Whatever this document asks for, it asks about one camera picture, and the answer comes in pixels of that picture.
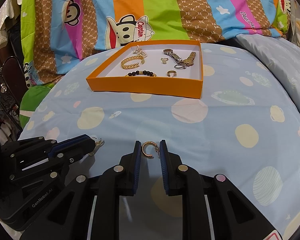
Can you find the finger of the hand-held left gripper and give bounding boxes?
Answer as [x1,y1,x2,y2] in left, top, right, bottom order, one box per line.
[10,145,97,180]
[1,134,96,159]

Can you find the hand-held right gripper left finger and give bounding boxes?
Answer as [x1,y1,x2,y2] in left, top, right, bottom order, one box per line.
[21,141,142,240]

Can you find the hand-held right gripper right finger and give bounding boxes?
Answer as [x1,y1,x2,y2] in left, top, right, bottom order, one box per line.
[159,140,283,240]

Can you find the gold hoop earring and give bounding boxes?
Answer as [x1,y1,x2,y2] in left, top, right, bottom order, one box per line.
[141,141,161,159]
[88,137,106,156]

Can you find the orange jewelry box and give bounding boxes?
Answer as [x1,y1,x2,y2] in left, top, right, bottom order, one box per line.
[86,39,204,99]

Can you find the dark bead bracelet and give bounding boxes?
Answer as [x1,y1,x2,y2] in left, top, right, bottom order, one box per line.
[124,70,157,78]

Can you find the gold woven bangle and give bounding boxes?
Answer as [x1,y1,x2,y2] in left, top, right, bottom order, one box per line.
[120,56,146,70]

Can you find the gold wristwatch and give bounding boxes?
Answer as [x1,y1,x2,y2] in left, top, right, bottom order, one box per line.
[182,52,197,67]

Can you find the pearl bracelet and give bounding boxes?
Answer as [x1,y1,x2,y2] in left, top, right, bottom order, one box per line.
[132,45,148,58]

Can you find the silver wristwatch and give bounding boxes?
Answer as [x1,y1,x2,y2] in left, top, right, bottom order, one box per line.
[163,49,183,64]

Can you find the blue planet print bedsheet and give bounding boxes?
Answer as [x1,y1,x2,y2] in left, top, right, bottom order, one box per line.
[16,40,300,240]

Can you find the black chair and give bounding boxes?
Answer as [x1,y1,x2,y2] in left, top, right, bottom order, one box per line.
[2,56,26,132]

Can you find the hanging clothes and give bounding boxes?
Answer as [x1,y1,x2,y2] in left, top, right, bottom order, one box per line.
[0,0,24,57]

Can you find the striped cartoon monkey blanket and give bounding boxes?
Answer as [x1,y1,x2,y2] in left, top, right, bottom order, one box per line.
[21,0,292,89]

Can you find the pale blue quilt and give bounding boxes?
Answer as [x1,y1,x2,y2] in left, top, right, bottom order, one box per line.
[236,33,300,135]

